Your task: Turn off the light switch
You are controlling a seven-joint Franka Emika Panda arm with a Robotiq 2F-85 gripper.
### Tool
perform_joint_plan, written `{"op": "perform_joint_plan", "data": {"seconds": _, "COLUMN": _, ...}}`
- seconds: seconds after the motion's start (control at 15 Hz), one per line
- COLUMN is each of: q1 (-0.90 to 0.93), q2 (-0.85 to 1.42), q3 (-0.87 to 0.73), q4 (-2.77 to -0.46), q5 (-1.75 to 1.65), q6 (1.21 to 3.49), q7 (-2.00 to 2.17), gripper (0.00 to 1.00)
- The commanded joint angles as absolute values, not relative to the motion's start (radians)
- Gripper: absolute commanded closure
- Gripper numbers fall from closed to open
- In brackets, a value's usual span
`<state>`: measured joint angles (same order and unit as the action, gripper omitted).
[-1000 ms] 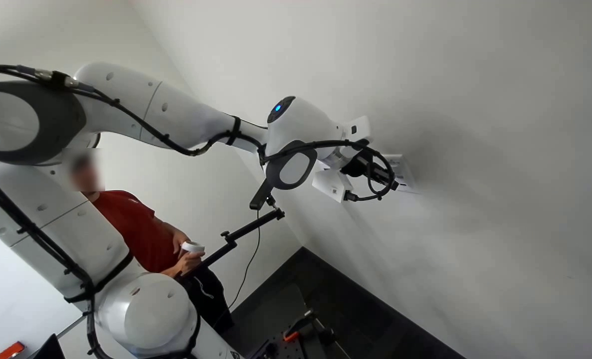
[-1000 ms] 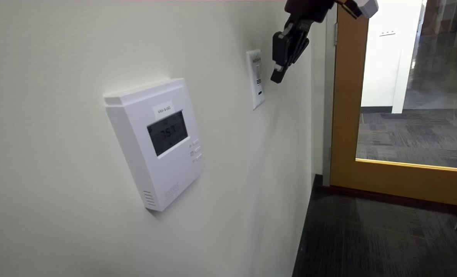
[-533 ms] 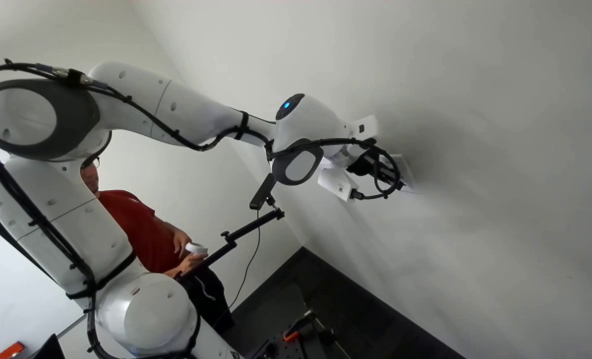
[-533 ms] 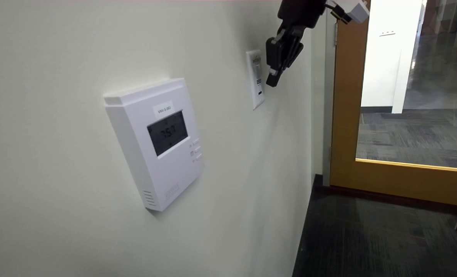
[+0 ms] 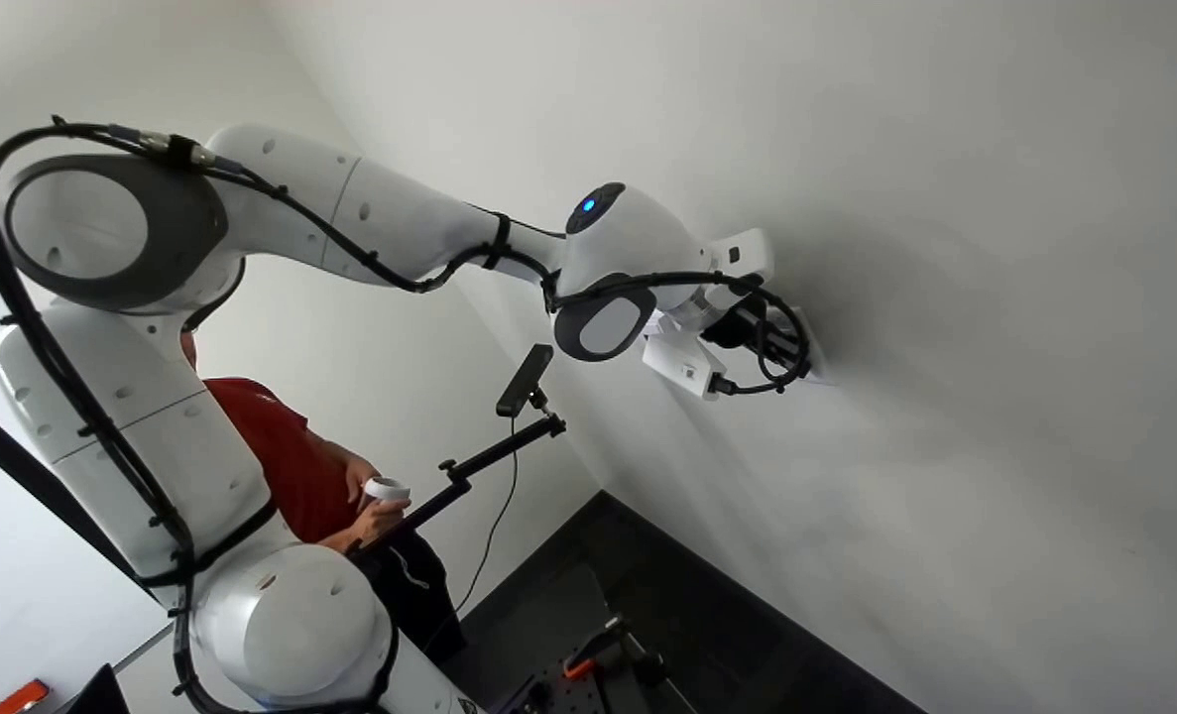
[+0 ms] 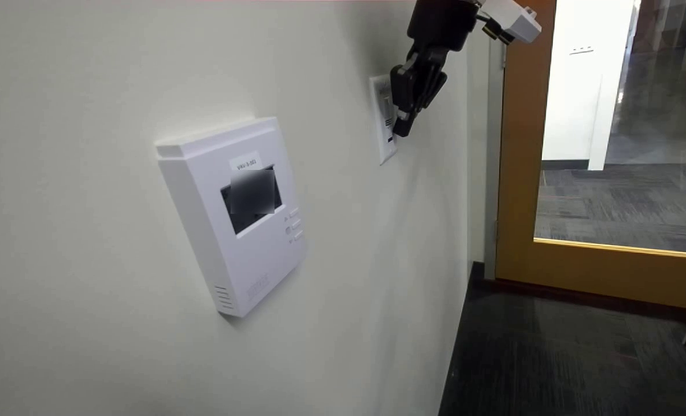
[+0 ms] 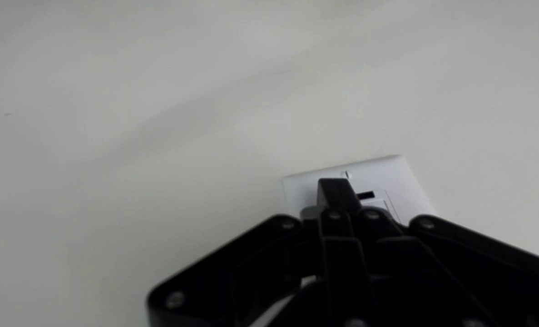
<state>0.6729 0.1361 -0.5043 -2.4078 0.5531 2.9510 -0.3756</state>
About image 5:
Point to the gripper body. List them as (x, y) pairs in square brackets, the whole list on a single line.
[(739, 323)]

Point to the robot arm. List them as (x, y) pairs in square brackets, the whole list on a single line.
[(281, 208)]

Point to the black and orange clamp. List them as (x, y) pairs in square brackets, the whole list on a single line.
[(600, 656)]

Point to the hand controller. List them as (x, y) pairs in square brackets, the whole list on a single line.
[(386, 488)]

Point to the person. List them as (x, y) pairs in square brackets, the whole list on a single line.
[(286, 456)]

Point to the orange plastic object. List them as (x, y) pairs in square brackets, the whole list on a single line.
[(21, 697)]

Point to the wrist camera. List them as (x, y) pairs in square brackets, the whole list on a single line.
[(685, 361)]

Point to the white wall switch plate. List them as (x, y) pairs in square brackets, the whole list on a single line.
[(818, 349)]

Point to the camera on mount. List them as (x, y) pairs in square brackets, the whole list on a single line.
[(526, 380)]

